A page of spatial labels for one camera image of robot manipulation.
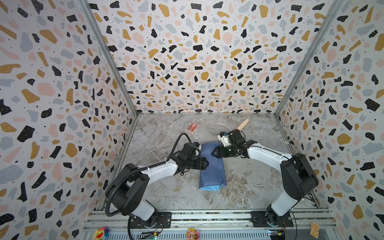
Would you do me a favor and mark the blue wrapping paper sheet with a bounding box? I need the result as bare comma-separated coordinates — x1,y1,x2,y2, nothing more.
199,142,227,191

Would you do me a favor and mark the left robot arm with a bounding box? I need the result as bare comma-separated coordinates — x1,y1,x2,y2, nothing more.
105,142,209,222

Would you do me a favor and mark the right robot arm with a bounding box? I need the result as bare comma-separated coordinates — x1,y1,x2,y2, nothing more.
212,140,319,227

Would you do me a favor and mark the red playing card box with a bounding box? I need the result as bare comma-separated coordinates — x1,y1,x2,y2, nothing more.
186,123,199,134

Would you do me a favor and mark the beige microphone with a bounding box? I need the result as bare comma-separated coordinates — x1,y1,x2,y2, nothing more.
237,119,250,131

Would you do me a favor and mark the pink yellow figure toy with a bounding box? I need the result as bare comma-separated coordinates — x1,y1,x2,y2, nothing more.
186,228,200,240

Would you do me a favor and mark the colourful smiley toy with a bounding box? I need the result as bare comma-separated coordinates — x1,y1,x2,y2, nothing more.
93,227,109,240

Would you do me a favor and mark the wooden letter block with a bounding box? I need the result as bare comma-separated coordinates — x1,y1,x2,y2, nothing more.
310,222,320,239

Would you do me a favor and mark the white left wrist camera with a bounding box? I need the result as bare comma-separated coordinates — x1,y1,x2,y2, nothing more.
193,142,202,150

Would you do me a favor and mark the black corrugated left cable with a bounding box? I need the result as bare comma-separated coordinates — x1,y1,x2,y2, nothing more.
104,132,193,217

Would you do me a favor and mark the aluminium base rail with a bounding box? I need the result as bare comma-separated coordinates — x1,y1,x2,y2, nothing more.
82,209,343,240

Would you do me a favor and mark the aluminium left corner post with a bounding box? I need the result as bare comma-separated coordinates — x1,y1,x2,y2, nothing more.
78,0,138,119

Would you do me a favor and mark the aluminium corner post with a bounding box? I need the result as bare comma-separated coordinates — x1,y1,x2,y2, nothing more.
274,0,344,119
78,0,138,119

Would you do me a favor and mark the aluminium right corner post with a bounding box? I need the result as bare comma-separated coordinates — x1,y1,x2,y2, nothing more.
274,0,344,119

